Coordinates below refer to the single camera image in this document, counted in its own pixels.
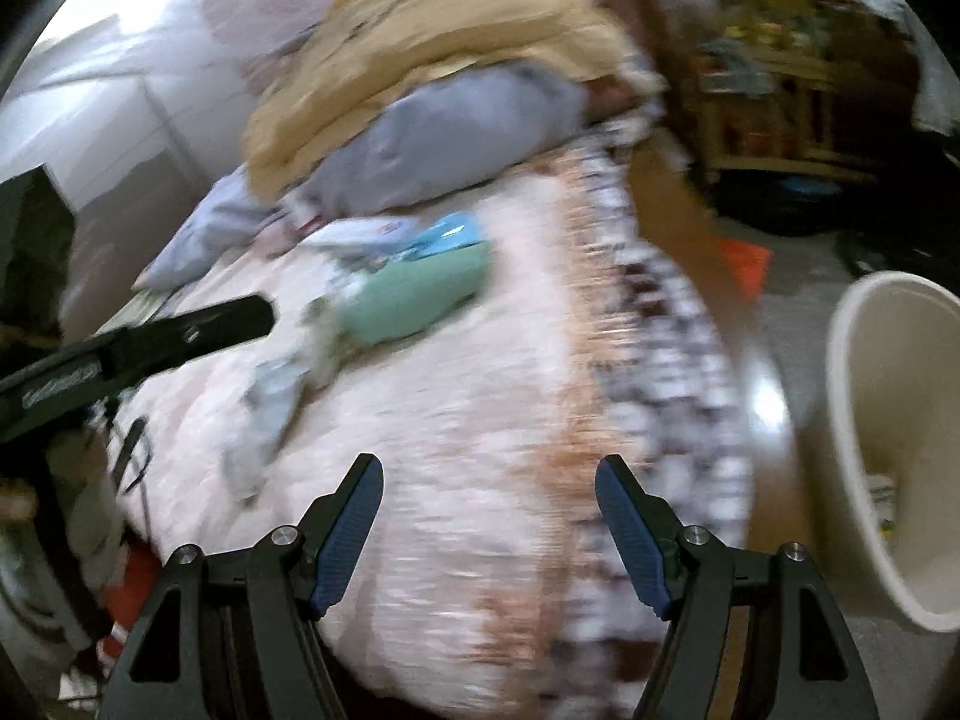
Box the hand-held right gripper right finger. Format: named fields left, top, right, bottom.
left=595, top=454, right=882, bottom=720

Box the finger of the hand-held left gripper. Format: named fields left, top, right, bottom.
left=97, top=295, right=280, bottom=383

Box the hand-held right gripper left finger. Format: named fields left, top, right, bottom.
left=97, top=452, right=385, bottom=720

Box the small blue white box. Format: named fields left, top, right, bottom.
left=300, top=216, right=421, bottom=256

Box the blue snack bag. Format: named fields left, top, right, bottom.
left=390, top=211, right=485, bottom=260

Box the white drink carton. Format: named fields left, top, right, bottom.
left=866, top=472, right=901, bottom=537

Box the cream plastic bin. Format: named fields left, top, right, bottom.
left=806, top=270, right=960, bottom=635

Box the grey crumpled cloth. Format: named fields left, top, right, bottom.
left=221, top=296, right=353, bottom=507

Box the brown white patterned blanket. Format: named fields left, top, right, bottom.
left=525, top=112, right=758, bottom=720

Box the pale pink quilted bedspread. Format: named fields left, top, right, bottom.
left=67, top=157, right=751, bottom=720

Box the mint green object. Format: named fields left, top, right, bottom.
left=330, top=240, right=496, bottom=346

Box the red cloth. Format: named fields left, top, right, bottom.
left=97, top=540, right=166, bottom=661

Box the red-orange flat packet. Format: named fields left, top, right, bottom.
left=712, top=236, right=773, bottom=308

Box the pink mosquito net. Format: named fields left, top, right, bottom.
left=180, top=0, right=421, bottom=68

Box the yellow fringed blanket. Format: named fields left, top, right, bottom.
left=244, top=0, right=653, bottom=196

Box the black bag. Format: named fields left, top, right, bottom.
left=720, top=169, right=886, bottom=237

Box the wooden crib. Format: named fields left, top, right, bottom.
left=637, top=0, right=923, bottom=181

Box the wooden bed frame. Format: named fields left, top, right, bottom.
left=622, top=142, right=818, bottom=533

